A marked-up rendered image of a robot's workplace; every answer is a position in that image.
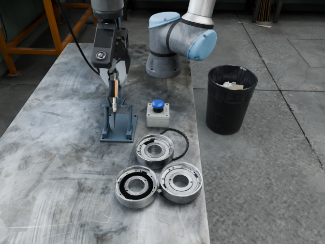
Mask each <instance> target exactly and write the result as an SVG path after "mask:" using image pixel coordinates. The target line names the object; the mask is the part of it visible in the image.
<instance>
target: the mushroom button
mask: <svg viewBox="0 0 325 244"><path fill-rule="evenodd" d="M152 107H154V108H156V109H157V110H159V109H160V108H163V107H164V101H163V100H154V101H153V102H152Z"/></svg>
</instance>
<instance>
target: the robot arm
mask: <svg viewBox="0 0 325 244"><path fill-rule="evenodd" d="M215 2H216V0H190V3H189V7H188V11H187V13H186V14H185V15H183V16H182V18H181V20H180V14H179V13H176V12H163V13H158V14H154V15H153V16H151V17H150V19H149V27H148V28H149V48H150V53H149V56H148V60H147V63H146V72H147V73H148V74H149V75H150V76H153V77H156V78H172V77H175V76H177V75H179V74H180V73H181V67H182V66H181V61H180V58H179V55H182V56H184V57H186V58H188V59H190V60H194V61H202V60H204V59H206V58H207V57H208V56H209V55H210V53H211V52H212V50H213V48H214V46H215V44H216V41H217V34H216V32H215V31H214V30H213V27H214V22H213V21H212V18H211V17H212V14H213V10H214V6H215ZM91 6H92V8H93V14H94V17H96V18H98V19H102V22H101V23H100V22H98V23H97V27H96V33H95V38H94V44H93V49H92V55H91V62H92V65H93V67H94V68H97V71H98V73H99V74H100V76H101V78H102V79H103V81H104V82H105V84H106V85H107V86H108V87H109V81H110V73H109V69H110V68H111V67H112V61H113V59H116V60H117V63H116V69H117V70H118V73H119V75H118V78H119V86H120V88H121V89H122V88H123V86H124V85H125V83H126V79H127V75H128V71H129V68H130V64H131V56H130V54H129V52H128V47H129V40H128V28H126V27H121V20H120V17H121V16H123V7H124V3H123V0H91ZM125 41H126V47H125ZM119 58H120V60H119Z"/></svg>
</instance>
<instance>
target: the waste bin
mask: <svg viewBox="0 0 325 244"><path fill-rule="evenodd" d="M225 82H229V83H232V82H236V84H237V85H243V89H230V88H225V87H222V86H220V85H223V84H224V83H225ZM257 83H258V79H257V76H256V75H255V74H254V73H253V72H252V71H250V70H249V69H247V68H244V67H241V66H237V65H228V64H226V65H219V66H216V67H213V68H212V69H211V70H210V71H209V73H208V84H207V91H208V92H207V114H206V124H207V126H208V128H209V129H210V130H212V131H213V132H215V133H218V134H222V135H230V134H234V133H236V132H238V131H239V130H240V128H241V125H242V122H243V120H244V117H245V114H246V111H247V108H248V106H249V103H250V100H251V98H252V95H253V93H254V90H255V87H256V85H257Z"/></svg>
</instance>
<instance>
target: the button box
mask: <svg viewBox="0 0 325 244"><path fill-rule="evenodd" d="M147 127H159V128H169V104H164V107H163V108H160V109H159V110H157V109H156V108H154V107H152V103H148V109H147Z"/></svg>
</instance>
